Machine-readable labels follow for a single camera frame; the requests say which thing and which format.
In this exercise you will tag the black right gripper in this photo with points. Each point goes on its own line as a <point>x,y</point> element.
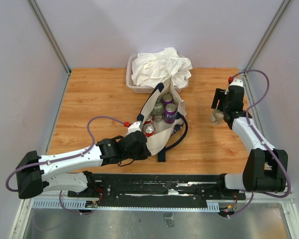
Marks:
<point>220,94</point>

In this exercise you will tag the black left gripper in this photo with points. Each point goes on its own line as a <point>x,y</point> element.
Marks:
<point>145,154</point>

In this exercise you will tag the clear glass bottle green cap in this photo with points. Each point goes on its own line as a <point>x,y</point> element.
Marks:
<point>216,117</point>

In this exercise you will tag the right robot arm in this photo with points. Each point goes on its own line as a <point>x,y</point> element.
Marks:
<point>266,167</point>

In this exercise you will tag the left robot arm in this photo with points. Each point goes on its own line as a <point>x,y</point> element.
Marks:
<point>37,174</point>

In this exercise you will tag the red soda can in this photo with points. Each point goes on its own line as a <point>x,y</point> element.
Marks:
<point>149,129</point>
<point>149,121</point>

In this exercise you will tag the purple soda can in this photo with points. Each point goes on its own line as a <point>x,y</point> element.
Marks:
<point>170,112</point>
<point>167,99</point>

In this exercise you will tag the white plastic basket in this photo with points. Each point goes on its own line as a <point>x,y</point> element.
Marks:
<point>129,82</point>

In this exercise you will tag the white crumpled cloth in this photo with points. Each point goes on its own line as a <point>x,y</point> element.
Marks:
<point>162,67</point>

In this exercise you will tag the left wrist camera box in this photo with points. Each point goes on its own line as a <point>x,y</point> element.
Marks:
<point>133,127</point>

